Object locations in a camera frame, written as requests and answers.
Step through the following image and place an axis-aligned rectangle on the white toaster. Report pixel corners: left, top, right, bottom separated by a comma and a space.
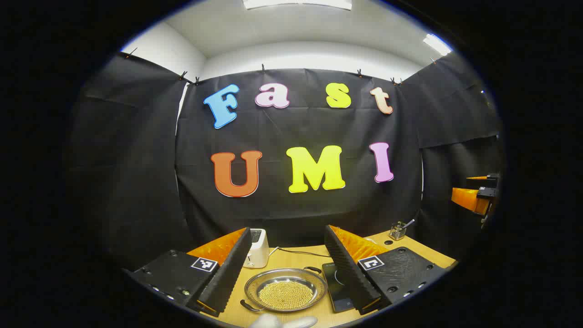
243, 229, 270, 269

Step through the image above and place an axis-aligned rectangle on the row of black cloth clips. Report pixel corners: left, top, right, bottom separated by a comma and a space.
124, 47, 439, 87

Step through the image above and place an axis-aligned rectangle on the black toaster cable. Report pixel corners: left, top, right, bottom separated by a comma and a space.
269, 246, 332, 258

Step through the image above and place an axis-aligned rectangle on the stainless steel pot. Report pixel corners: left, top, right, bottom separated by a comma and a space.
240, 266, 328, 314

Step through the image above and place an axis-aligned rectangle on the black induction cooktop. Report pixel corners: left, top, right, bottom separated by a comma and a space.
322, 262, 358, 313

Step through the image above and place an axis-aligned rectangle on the long ceiling light panel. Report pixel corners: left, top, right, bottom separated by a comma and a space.
242, 0, 353, 10

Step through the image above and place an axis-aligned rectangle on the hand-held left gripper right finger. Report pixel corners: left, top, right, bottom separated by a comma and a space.
324, 225, 449, 316

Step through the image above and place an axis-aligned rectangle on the pile of soybeans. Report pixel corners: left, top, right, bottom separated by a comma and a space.
258, 281, 315, 310

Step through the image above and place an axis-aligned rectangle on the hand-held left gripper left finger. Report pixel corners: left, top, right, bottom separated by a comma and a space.
129, 227, 252, 318

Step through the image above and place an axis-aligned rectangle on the small ceiling light panel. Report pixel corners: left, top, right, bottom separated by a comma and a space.
423, 34, 452, 56

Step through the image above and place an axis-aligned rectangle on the white soft object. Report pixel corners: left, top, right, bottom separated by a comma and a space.
249, 314, 318, 328

